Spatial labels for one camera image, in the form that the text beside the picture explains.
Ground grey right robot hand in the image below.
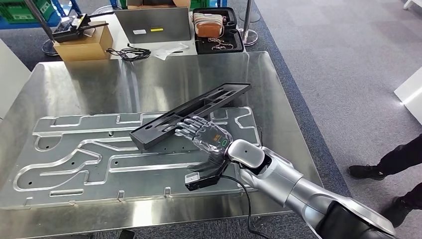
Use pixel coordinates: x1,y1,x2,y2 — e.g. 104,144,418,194
175,116,234,172

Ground black plastic plate frame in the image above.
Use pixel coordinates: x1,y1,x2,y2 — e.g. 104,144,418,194
129,82,252,151

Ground stainless steel workbench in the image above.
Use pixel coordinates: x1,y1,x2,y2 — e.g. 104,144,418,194
0,51,324,239

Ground clear plastic bag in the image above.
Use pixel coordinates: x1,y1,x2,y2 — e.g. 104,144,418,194
153,43,190,61

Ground black foam-lined case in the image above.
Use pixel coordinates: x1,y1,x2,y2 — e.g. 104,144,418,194
192,7,245,55

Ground brown striped pouch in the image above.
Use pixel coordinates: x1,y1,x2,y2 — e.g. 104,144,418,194
193,12,225,38

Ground chrome stanchion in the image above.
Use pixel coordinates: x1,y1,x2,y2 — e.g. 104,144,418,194
238,0,259,47
239,9,261,23

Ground grey laptop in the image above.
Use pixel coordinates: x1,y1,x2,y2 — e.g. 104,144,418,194
114,7,192,44

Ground white desk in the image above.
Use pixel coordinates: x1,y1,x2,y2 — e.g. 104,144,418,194
62,14,246,62

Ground stamped silver metal panel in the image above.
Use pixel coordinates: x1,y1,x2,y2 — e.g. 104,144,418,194
0,106,263,210

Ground closed brown cardboard box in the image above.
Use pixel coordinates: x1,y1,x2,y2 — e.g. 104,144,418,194
53,21,114,62

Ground black handheld controller device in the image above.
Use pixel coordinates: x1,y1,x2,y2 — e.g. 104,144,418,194
52,12,114,43

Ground person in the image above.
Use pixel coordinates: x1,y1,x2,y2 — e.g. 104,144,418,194
348,133,422,228

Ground white board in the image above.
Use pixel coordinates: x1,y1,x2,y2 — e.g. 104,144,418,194
394,67,422,125

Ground grey pole stand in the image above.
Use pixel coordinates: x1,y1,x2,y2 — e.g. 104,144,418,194
23,0,58,57

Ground blue storage rack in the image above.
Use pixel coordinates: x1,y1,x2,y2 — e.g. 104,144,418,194
0,0,83,31

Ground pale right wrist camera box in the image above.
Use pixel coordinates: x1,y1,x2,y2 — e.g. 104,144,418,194
184,160,230,192

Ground black camera cable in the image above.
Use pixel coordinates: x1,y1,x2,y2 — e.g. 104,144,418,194
220,175,272,239

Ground thin pink cord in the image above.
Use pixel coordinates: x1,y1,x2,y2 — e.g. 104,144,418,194
208,37,235,51

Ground black cable bundle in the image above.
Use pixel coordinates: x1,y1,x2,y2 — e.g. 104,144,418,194
105,44,152,62

